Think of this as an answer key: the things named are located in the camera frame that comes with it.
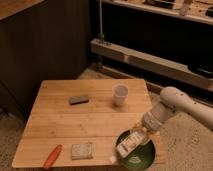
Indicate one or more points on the wooden shelf unit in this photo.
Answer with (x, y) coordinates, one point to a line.
(170, 50)

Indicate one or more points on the beige scouring sponge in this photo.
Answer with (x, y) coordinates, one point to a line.
(82, 151)

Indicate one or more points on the dark grey sponge block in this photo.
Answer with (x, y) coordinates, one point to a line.
(78, 99)

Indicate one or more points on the translucent plastic cup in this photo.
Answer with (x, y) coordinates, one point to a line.
(120, 93)

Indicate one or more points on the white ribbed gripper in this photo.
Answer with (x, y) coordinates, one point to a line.
(154, 119)

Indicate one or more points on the metal vertical pole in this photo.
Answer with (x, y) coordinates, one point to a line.
(101, 34)

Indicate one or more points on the dark wooden cabinet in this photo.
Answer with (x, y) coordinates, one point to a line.
(49, 41)

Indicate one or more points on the orange carrot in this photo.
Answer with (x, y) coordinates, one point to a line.
(52, 157)

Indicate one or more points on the wooden folding table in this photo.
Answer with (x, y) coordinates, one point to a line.
(54, 121)

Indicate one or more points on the clear plastic bottle white label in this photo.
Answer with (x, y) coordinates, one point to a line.
(127, 145)

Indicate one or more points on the green ceramic bowl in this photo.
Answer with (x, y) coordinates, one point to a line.
(141, 158)

